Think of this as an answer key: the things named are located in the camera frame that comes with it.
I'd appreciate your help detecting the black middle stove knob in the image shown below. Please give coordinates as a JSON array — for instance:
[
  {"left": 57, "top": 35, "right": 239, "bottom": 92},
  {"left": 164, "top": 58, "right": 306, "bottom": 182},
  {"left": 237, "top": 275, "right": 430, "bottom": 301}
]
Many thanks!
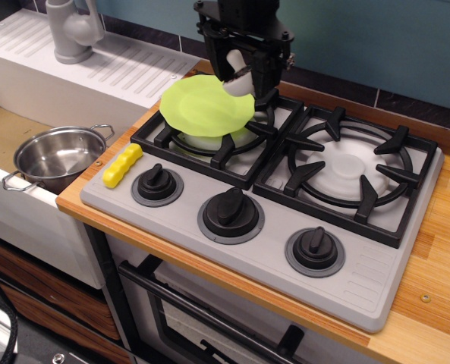
[{"left": 197, "top": 187, "right": 265, "bottom": 245}]

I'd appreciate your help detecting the black left stove knob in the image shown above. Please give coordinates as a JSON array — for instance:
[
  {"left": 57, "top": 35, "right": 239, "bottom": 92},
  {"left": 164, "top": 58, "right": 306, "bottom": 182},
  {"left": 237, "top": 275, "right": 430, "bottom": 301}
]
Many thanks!
[{"left": 131, "top": 163, "right": 184, "bottom": 208}]

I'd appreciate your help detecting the black oven door handle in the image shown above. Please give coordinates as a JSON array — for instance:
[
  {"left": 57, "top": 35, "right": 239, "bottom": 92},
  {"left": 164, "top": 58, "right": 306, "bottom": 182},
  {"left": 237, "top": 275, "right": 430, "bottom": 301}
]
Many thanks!
[{"left": 118, "top": 261, "right": 304, "bottom": 364}]

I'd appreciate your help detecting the white toy mushroom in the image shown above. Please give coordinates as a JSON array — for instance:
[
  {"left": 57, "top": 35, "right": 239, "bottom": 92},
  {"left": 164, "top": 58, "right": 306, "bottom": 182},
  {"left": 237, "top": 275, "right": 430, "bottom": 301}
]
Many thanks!
[{"left": 223, "top": 49, "right": 254, "bottom": 97}]

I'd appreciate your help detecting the black burner grate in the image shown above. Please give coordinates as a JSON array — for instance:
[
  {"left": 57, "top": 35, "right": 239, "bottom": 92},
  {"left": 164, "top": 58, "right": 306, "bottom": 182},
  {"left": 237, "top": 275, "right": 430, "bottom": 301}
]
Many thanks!
[
  {"left": 253, "top": 105, "right": 441, "bottom": 248},
  {"left": 131, "top": 74, "right": 304, "bottom": 189}
]

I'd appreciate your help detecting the grey toy stove top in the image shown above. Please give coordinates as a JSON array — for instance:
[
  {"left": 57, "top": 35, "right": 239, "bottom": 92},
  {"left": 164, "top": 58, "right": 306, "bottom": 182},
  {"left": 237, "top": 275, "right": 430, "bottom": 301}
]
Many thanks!
[{"left": 79, "top": 71, "right": 445, "bottom": 334}]

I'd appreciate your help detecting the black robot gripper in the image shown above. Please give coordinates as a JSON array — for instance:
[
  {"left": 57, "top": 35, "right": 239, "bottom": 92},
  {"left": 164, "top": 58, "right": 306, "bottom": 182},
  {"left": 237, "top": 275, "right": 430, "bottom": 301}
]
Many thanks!
[{"left": 193, "top": 1, "right": 294, "bottom": 99}]

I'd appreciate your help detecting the black braided cable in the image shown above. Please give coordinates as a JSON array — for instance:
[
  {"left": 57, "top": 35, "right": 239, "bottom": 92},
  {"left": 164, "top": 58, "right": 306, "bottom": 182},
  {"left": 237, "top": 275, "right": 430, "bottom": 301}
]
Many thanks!
[{"left": 0, "top": 296, "right": 19, "bottom": 364}]

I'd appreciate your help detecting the green plastic plate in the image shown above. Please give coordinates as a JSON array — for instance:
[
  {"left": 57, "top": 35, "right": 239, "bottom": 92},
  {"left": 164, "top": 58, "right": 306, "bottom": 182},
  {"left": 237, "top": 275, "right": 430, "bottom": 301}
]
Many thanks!
[{"left": 159, "top": 74, "right": 255, "bottom": 137}]

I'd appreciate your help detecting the wooden drawer front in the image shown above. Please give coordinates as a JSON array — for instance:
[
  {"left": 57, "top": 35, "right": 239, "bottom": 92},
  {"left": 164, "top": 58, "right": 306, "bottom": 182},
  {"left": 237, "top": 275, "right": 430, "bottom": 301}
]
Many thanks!
[{"left": 0, "top": 239, "right": 131, "bottom": 363}]

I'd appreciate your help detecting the stainless steel pot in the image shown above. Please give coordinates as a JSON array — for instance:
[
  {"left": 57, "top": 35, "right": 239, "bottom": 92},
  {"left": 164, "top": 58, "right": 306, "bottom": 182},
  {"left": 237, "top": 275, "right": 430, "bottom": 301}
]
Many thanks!
[{"left": 2, "top": 124, "right": 115, "bottom": 195}]

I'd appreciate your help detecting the white toy sink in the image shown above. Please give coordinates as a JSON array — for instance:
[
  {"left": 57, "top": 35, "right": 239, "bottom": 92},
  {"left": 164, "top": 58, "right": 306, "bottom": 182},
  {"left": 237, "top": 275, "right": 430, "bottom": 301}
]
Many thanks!
[{"left": 0, "top": 9, "right": 198, "bottom": 289}]

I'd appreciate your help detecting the grey toy faucet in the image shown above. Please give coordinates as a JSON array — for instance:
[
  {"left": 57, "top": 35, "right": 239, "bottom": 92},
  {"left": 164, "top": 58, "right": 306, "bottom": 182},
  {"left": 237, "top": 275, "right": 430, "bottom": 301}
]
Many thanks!
[{"left": 46, "top": 0, "right": 105, "bottom": 64}]

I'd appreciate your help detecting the black stove knob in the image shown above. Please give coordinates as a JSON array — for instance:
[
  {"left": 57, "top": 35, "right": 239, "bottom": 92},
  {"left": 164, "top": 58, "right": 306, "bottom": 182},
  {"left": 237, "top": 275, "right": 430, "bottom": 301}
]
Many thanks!
[
  {"left": 285, "top": 227, "right": 345, "bottom": 278},
  {"left": 197, "top": 187, "right": 265, "bottom": 245},
  {"left": 131, "top": 163, "right": 184, "bottom": 208}
]

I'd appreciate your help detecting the black right burner grate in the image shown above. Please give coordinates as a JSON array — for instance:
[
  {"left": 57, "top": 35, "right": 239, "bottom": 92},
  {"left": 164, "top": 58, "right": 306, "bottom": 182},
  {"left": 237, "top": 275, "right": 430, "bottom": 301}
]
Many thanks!
[{"left": 253, "top": 105, "right": 441, "bottom": 248}]

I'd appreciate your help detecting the black right stove knob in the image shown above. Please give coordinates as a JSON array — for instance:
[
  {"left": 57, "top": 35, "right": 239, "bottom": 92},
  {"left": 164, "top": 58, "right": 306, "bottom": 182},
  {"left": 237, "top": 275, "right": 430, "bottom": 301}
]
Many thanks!
[{"left": 285, "top": 227, "right": 345, "bottom": 278}]

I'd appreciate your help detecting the black left burner grate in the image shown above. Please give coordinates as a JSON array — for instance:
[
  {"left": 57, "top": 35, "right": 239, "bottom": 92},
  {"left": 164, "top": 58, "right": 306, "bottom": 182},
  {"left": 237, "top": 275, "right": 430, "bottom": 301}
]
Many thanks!
[{"left": 131, "top": 74, "right": 304, "bottom": 189}]

